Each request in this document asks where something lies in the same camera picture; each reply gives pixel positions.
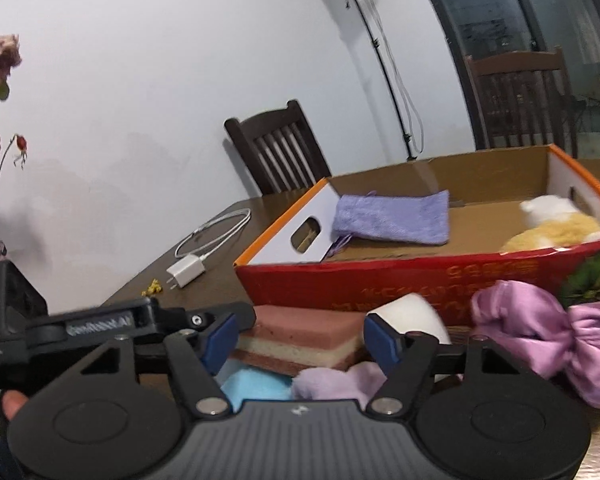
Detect pink layered sponge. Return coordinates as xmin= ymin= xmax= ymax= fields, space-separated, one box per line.
xmin=230 ymin=304 xmax=368 ymax=378

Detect white soft cylinder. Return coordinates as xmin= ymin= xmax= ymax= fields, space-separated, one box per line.
xmin=365 ymin=294 xmax=453 ymax=348

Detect dried pink flowers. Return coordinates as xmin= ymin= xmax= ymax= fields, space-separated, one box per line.
xmin=0 ymin=35 xmax=31 ymax=251

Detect light blue sponge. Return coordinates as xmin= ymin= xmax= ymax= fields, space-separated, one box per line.
xmin=220 ymin=362 xmax=296 ymax=413

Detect white charger plug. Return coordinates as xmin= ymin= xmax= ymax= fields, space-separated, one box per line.
xmin=166 ymin=256 xmax=206 ymax=291

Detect glass sliding door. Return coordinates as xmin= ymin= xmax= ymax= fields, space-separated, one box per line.
xmin=412 ymin=0 xmax=600 ymax=161

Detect light purple sock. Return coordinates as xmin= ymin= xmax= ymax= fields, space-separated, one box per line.
xmin=292 ymin=362 xmax=386 ymax=403

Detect red cardboard box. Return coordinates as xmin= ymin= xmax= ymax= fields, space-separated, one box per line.
xmin=234 ymin=144 xmax=600 ymax=328

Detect person's left hand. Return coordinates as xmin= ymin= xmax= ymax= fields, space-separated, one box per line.
xmin=0 ymin=389 xmax=31 ymax=423

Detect purple drawstring pouch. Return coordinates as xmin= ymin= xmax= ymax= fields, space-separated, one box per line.
xmin=330 ymin=190 xmax=451 ymax=256

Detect dark wooden chair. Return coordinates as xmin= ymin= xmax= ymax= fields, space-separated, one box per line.
xmin=464 ymin=47 xmax=581 ymax=158
xmin=224 ymin=100 xmax=333 ymax=196

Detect green plush leaves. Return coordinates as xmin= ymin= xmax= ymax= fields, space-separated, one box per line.
xmin=557 ymin=252 xmax=600 ymax=306

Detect black light stand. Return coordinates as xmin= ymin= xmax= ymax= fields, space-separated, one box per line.
xmin=345 ymin=0 xmax=426 ymax=161

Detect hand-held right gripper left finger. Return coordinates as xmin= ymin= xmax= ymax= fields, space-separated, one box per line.
xmin=80 ymin=312 xmax=241 ymax=418

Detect yellow and white plush toy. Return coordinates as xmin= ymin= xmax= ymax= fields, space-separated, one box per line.
xmin=500 ymin=195 xmax=600 ymax=253

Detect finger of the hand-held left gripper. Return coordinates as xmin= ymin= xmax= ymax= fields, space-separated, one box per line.
xmin=157 ymin=302 xmax=257 ymax=342

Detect white charger cable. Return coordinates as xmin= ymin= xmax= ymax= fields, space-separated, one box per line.
xmin=174 ymin=208 xmax=252 ymax=261

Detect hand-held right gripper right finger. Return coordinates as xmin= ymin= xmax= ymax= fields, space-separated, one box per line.
xmin=364 ymin=312 xmax=523 ymax=418

